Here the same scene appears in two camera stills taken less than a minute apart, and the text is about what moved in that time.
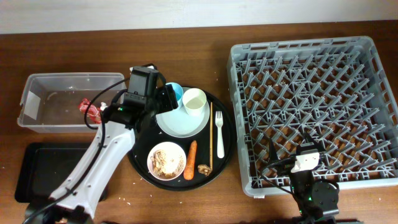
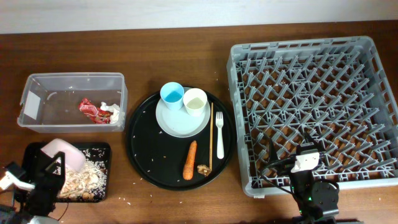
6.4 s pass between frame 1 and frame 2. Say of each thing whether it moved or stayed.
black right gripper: stayed
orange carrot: stayed
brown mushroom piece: stayed
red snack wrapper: stayed
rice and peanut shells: moved
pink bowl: moved
